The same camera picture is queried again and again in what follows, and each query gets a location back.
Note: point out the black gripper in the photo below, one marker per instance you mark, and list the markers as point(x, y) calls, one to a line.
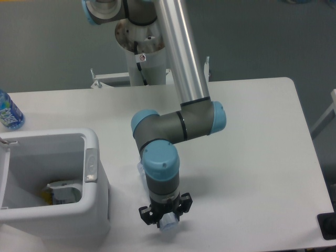
point(162, 204)

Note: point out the clear plastic water bottle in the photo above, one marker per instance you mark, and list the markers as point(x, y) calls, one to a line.
point(169, 220)

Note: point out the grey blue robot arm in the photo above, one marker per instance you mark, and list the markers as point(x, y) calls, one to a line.
point(156, 135)

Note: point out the yellow trash inside bin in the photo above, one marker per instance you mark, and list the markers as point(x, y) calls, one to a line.
point(47, 197)

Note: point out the white open trash can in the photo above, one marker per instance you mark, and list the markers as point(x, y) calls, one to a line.
point(32, 159)

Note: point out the blue labelled water bottle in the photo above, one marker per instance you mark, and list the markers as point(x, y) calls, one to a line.
point(11, 116)

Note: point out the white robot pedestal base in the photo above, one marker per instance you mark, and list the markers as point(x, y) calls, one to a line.
point(145, 55)

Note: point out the white frame at right edge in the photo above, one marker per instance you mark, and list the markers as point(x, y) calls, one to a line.
point(324, 119)

